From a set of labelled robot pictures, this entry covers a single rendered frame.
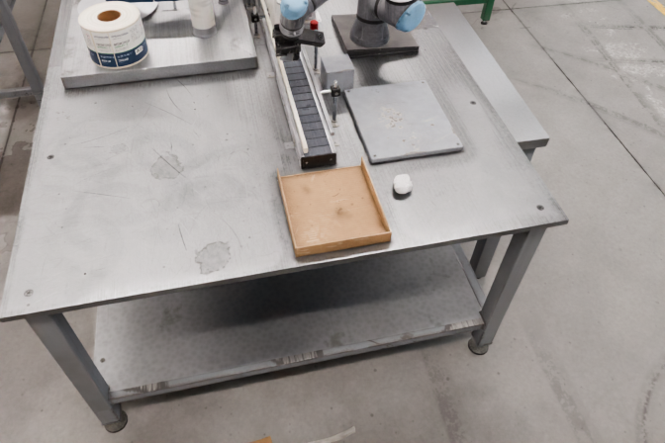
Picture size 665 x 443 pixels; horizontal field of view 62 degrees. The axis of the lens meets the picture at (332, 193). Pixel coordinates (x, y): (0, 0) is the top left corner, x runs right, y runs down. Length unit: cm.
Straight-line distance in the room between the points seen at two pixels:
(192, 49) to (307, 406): 136
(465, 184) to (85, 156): 115
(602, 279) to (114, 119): 209
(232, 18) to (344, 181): 94
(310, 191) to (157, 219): 43
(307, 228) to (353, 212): 14
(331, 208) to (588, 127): 219
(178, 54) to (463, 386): 161
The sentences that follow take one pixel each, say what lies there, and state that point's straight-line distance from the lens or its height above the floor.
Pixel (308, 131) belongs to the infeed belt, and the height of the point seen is 88.
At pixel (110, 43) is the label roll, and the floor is 98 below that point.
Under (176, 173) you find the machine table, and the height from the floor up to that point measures 83.
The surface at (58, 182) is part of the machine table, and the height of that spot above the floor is 83.
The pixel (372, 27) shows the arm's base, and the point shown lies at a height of 94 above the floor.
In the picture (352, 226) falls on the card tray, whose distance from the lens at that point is 153.
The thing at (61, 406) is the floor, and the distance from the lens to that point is 236.
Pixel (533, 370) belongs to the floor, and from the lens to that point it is 238.
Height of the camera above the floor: 201
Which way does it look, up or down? 47 degrees down
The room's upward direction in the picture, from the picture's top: 2 degrees clockwise
